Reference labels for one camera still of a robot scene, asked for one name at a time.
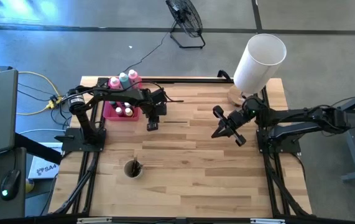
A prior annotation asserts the black computer mouse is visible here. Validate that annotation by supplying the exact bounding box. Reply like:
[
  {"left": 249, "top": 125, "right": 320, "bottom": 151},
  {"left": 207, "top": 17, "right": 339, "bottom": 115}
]
[{"left": 0, "top": 169, "right": 21, "bottom": 201}]

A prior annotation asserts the black fan cable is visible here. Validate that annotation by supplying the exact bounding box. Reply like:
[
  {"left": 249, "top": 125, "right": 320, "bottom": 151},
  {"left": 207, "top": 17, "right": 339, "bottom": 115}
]
[{"left": 122, "top": 30, "right": 173, "bottom": 73}]

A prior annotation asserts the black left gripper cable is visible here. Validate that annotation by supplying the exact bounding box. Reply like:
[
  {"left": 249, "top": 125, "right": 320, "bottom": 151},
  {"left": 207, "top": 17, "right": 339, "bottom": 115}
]
[{"left": 142, "top": 80, "right": 185, "bottom": 103}]

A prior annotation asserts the white shade wooden table lamp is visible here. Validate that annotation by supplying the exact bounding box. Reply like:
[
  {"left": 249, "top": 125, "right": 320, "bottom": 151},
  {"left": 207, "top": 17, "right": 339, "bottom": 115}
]
[{"left": 226, "top": 33, "right": 287, "bottom": 108}]

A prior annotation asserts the pale floor cable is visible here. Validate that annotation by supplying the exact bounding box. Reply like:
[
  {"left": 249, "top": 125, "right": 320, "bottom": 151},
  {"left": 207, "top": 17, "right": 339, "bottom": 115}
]
[{"left": 18, "top": 128, "right": 68, "bottom": 135}]

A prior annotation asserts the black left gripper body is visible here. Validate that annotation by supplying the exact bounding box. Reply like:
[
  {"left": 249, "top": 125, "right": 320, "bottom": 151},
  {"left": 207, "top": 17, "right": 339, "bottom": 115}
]
[{"left": 141, "top": 93, "right": 168, "bottom": 132}]

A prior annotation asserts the black aluminium table frame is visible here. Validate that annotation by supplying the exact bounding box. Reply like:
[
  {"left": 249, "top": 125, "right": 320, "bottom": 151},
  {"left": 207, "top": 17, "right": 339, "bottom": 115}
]
[{"left": 52, "top": 77, "right": 313, "bottom": 218}]

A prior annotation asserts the black curved handle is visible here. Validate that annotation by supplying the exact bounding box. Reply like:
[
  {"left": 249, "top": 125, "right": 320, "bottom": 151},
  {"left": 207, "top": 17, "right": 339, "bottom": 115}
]
[{"left": 216, "top": 69, "right": 233, "bottom": 83}]

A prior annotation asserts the large pink paint bottle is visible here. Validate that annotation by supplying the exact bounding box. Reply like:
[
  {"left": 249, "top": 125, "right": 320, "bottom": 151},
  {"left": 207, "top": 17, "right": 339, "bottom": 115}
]
[
  {"left": 109, "top": 76, "right": 121, "bottom": 91},
  {"left": 127, "top": 68, "right": 142, "bottom": 88}
]

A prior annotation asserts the black diagonal bar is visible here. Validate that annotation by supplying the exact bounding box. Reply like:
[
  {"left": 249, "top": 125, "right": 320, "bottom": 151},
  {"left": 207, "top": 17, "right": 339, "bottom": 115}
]
[{"left": 14, "top": 133, "right": 63, "bottom": 166}]

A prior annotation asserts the pink plastic tray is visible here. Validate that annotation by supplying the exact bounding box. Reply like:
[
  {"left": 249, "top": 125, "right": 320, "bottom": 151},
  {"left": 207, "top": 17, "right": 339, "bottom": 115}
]
[{"left": 102, "top": 77, "right": 143, "bottom": 122}]

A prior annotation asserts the yellow cable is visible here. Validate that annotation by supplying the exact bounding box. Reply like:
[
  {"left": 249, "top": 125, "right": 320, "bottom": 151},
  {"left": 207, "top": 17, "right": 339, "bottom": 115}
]
[{"left": 0, "top": 51, "right": 68, "bottom": 116}]

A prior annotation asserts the white ribbed cup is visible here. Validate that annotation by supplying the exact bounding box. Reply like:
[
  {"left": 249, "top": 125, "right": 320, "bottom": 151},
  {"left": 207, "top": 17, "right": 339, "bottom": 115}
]
[{"left": 123, "top": 158, "right": 145, "bottom": 180}]

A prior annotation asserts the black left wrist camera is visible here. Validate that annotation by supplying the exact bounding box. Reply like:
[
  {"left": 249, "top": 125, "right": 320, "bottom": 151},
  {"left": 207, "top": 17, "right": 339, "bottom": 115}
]
[{"left": 151, "top": 88, "right": 168, "bottom": 105}]

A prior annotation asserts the dark grey desk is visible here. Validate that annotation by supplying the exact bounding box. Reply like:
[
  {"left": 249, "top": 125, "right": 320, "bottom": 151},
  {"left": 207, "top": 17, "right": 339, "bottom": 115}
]
[{"left": 0, "top": 146, "right": 27, "bottom": 222}]

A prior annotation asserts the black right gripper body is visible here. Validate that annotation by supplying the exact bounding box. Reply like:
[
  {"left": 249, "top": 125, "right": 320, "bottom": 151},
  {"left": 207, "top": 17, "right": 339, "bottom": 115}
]
[{"left": 212, "top": 105, "right": 253, "bottom": 147}]

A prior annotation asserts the black floor fan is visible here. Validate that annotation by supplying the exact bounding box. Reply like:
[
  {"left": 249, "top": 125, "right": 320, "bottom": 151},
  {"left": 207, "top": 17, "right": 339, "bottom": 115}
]
[{"left": 165, "top": 0, "right": 206, "bottom": 50}]

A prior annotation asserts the white cardboard box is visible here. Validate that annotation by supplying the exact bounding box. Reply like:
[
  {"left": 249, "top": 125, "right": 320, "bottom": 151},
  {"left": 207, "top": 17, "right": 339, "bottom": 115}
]
[{"left": 27, "top": 141, "right": 63, "bottom": 180}]

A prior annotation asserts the silver frame bracket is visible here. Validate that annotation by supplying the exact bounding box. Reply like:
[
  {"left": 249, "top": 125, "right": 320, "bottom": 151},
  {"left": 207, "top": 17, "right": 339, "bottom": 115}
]
[
  {"left": 76, "top": 217, "right": 113, "bottom": 224},
  {"left": 250, "top": 218, "right": 286, "bottom": 224}
]

